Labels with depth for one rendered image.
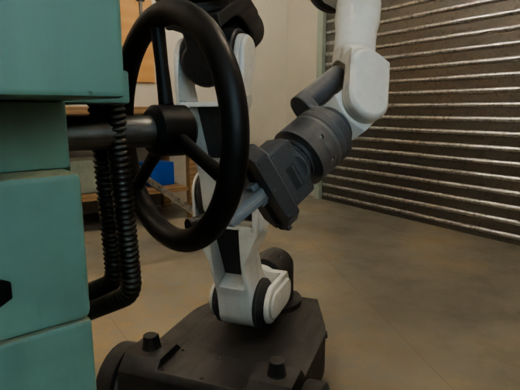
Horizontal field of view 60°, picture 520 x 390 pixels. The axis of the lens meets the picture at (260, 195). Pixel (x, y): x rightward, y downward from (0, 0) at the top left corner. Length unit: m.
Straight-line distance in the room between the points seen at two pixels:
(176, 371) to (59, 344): 0.94
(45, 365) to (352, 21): 0.62
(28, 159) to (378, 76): 0.50
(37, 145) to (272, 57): 4.38
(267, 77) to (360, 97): 3.95
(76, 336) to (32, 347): 0.02
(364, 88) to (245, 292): 0.76
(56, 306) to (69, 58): 0.15
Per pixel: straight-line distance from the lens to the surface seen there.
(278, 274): 1.42
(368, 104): 0.65
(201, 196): 1.16
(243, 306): 1.30
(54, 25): 0.21
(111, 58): 0.21
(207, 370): 1.22
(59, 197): 0.28
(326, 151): 0.60
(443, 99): 3.43
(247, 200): 0.56
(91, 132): 0.49
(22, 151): 0.29
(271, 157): 0.56
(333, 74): 0.69
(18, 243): 0.28
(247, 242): 1.16
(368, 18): 0.76
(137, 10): 4.01
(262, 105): 4.53
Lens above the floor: 0.84
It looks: 11 degrees down
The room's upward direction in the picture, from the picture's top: straight up
